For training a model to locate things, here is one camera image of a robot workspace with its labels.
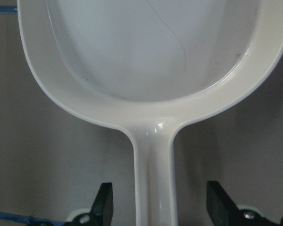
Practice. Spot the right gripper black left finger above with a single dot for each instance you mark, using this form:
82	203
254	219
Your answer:
101	213

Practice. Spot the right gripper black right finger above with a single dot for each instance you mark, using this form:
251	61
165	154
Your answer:
221	208

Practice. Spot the cream plastic dustpan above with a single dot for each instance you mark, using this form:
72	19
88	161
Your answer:
148	68

